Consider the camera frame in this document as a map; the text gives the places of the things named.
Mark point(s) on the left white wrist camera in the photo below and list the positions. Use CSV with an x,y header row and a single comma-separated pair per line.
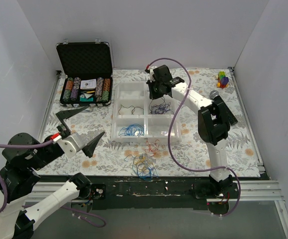
x,y
70,145

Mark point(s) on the purple poker chip stack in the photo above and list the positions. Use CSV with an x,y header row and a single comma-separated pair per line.
x,y
75,89

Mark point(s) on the green poker chip stack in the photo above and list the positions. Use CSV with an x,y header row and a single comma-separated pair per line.
x,y
105,96

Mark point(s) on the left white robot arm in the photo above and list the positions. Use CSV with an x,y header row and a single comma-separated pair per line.
x,y
24,157

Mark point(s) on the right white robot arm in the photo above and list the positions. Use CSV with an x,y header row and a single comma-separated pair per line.
x,y
213,124

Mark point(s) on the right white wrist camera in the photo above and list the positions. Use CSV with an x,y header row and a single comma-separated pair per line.
x,y
150,71

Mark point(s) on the teal card box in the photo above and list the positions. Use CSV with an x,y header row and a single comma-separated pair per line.
x,y
85,99

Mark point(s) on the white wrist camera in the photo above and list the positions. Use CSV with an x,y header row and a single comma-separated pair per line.
x,y
150,71
70,145

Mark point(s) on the colourful toy block stack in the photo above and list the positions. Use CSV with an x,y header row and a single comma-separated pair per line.
x,y
222,80

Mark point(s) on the black poker chip case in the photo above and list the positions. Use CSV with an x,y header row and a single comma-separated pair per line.
x,y
85,60

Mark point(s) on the white playing card deck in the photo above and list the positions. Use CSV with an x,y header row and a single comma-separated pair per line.
x,y
88,84

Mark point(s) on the white compartment tray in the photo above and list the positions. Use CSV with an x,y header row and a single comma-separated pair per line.
x,y
137,118

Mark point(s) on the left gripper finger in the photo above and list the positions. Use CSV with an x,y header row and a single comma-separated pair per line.
x,y
64,115
90,147

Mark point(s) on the orange poker chip stack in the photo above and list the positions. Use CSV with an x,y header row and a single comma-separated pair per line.
x,y
68,87

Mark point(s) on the black handheld microphone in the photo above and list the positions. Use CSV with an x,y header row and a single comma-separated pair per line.
x,y
214,95

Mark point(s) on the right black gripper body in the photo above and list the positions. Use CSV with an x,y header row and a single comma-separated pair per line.
x,y
159,88

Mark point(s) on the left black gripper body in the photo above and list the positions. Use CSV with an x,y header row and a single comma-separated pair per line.
x,y
47,154

